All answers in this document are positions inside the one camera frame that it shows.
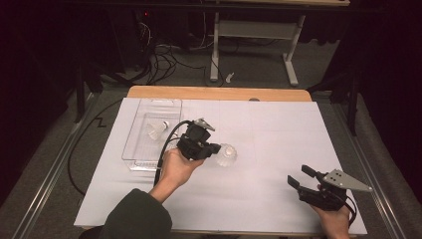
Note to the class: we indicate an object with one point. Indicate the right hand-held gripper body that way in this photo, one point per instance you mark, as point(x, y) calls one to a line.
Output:
point(326, 199)

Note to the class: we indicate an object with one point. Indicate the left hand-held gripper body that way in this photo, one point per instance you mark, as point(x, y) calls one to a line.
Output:
point(195, 146)

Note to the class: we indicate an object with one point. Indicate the clear plastic tray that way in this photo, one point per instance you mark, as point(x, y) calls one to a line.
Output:
point(142, 149)

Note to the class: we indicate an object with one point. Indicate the person's right hand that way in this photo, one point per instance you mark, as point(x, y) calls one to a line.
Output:
point(335, 224)

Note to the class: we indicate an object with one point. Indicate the person's left hand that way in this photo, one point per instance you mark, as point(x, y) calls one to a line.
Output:
point(177, 171)

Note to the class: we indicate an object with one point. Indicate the white paper sheet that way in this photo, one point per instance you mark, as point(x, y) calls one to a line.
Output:
point(249, 205)

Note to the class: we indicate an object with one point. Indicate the small white floor scrap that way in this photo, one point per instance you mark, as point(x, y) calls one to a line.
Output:
point(229, 77)

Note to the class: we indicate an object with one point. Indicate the black metal stand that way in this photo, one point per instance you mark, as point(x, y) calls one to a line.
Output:
point(79, 99)
point(353, 109)

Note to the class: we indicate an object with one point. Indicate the metal floor rail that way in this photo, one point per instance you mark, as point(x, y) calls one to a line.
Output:
point(368, 172)
point(49, 179)

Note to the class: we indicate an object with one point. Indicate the white metal desk frame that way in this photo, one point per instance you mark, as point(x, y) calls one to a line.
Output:
point(257, 30)

